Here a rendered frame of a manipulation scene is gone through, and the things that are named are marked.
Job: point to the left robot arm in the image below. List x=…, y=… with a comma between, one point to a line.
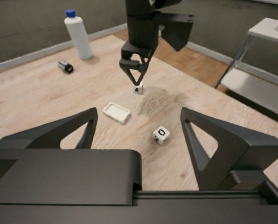
x=178, y=25

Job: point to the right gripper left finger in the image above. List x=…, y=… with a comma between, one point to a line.
x=50, y=135

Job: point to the white bottle with blue cap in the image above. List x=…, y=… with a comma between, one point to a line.
x=78, y=34

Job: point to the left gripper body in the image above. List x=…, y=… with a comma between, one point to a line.
x=130, y=46

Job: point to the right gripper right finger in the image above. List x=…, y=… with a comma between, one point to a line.
x=240, y=149

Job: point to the white calendar cube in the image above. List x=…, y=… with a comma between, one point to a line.
x=160, y=134
x=138, y=89

